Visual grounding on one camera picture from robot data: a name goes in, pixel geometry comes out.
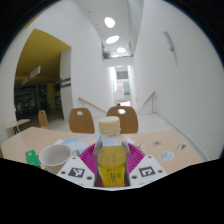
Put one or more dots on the blue and yellow sticker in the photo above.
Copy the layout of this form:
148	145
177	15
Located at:
181	146

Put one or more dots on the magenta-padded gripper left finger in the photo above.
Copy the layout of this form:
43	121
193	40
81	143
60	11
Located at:
75	171

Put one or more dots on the illustrated pastel paper sheet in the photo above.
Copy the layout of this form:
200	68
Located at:
78	141

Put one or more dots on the round ceiling lights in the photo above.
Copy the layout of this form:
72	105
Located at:
109	22

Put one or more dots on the clear bottle of yellow drink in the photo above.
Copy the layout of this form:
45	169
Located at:
111	163

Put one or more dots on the white wall lamp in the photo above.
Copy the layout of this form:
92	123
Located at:
168	40

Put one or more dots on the hanging white and red sign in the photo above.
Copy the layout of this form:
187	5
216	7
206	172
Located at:
31	74

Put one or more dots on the beige paper cup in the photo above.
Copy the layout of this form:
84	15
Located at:
53	156

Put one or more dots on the green potted plant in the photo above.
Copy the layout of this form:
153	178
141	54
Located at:
106	54

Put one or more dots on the green card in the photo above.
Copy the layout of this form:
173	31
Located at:
32	158

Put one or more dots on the white and blue cloud sticker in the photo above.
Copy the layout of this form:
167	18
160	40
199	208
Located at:
167	155

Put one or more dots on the brown wooden chair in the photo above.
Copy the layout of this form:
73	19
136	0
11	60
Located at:
81	121
128	121
43	119

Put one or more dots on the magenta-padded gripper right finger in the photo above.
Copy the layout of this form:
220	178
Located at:
148	170

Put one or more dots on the round yellow and green sticker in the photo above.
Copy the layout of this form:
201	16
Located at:
156	143

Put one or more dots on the beige side table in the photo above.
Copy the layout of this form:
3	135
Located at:
17	123

